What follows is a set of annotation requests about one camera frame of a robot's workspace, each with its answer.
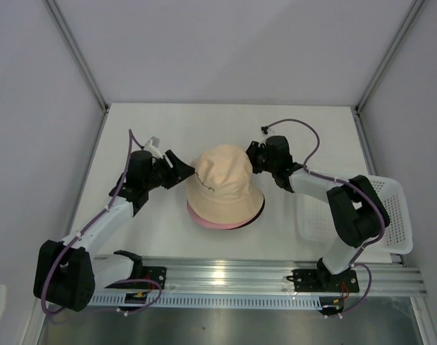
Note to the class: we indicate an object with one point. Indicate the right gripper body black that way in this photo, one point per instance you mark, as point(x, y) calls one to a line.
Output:
point(269, 165)

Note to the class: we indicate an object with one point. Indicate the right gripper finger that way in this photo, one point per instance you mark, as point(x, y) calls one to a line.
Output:
point(258, 168)
point(256, 153)

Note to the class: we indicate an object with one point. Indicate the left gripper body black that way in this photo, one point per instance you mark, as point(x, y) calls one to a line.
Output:
point(159, 171)

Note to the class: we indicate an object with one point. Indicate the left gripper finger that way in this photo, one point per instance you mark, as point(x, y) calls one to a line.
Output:
point(179, 169)
point(171, 182)

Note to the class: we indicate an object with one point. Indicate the black hat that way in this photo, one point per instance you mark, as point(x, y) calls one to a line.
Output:
point(257, 215)

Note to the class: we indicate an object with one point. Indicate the beige hat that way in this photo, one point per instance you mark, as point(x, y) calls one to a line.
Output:
point(221, 190)

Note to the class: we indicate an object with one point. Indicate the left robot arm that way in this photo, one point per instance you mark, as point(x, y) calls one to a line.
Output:
point(68, 273)

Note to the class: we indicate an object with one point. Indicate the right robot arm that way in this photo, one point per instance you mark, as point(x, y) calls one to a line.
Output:
point(358, 214)

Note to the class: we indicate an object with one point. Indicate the white plastic basket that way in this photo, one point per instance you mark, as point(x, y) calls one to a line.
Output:
point(315, 222)

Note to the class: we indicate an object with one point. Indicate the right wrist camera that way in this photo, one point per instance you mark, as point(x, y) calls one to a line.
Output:
point(266, 133)

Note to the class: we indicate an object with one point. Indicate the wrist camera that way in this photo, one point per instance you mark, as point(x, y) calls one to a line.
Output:
point(152, 146)
point(266, 133)

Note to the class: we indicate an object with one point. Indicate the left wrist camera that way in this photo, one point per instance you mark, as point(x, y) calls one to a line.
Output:
point(152, 146)

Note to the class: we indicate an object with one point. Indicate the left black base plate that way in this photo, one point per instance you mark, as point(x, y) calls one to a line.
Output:
point(155, 273)

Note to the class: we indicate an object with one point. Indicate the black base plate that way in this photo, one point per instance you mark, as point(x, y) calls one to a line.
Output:
point(155, 273)
point(321, 281)

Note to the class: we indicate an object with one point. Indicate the aluminium mounting rail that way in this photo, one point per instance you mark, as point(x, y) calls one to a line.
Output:
point(268, 277)

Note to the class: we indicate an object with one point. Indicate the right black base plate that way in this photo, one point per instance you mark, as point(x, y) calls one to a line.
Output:
point(321, 281)

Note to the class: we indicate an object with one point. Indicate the white slotted cable duct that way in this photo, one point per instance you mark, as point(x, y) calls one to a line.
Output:
point(177, 300)

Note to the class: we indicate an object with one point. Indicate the left aluminium frame post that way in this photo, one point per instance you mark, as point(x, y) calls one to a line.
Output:
point(64, 30)

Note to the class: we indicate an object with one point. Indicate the aluminium frame post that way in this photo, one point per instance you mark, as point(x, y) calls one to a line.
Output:
point(64, 30)
point(387, 59)

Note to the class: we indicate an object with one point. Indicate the right aluminium frame post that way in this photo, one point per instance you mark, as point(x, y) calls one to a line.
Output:
point(387, 59)

